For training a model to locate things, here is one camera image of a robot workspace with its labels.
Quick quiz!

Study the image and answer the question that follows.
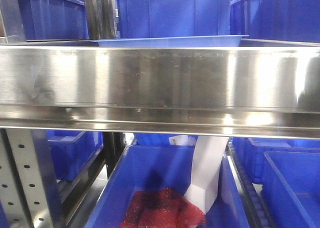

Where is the blue plastic tray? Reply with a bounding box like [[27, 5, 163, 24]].
[[94, 35, 245, 48]]

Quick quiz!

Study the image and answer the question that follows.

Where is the blue bin with red mesh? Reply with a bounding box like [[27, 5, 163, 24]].
[[87, 145, 249, 228]]

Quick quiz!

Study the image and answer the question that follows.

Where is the blue upper centre bin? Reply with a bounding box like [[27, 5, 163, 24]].
[[116, 0, 231, 38]]

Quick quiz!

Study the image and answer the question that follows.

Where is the blue lower left bin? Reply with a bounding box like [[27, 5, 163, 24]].
[[46, 130, 103, 181]]

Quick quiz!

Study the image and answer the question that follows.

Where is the red mesh bag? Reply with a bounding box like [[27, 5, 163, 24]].
[[120, 187, 207, 228]]

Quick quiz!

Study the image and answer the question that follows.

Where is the blue lower right rear bin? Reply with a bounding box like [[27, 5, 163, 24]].
[[231, 137, 320, 185]]

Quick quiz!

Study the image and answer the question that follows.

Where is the steel roller track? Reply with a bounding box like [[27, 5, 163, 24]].
[[226, 141, 273, 228]]

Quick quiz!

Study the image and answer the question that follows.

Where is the blue upper left bin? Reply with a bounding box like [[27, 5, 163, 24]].
[[17, 0, 89, 40]]

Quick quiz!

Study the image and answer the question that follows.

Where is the blue lower right front bin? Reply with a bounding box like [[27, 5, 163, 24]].
[[261, 151, 320, 228]]

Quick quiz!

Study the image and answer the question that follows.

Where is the blue upper right bin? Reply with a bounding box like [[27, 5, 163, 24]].
[[230, 0, 320, 43]]

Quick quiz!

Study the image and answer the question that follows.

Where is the stainless steel shelf rail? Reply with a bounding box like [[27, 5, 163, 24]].
[[0, 39, 320, 139]]

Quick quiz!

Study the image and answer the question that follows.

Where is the perforated steel shelf post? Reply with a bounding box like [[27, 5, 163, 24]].
[[0, 128, 66, 228]]

